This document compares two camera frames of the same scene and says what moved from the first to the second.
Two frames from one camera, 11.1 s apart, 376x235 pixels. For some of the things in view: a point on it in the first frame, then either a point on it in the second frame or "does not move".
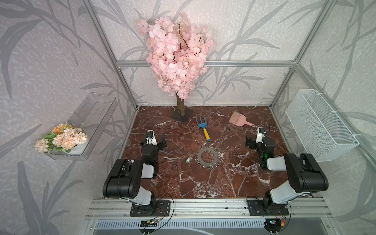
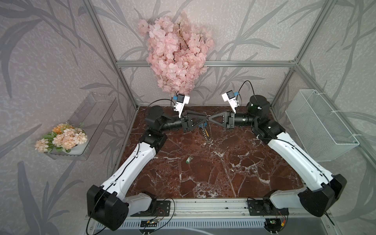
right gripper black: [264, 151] -> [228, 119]
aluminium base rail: [208, 209] does not move
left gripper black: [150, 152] -> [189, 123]
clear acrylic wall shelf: [92, 115] does not move
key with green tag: [188, 159] does not move
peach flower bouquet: [63, 137] does not move
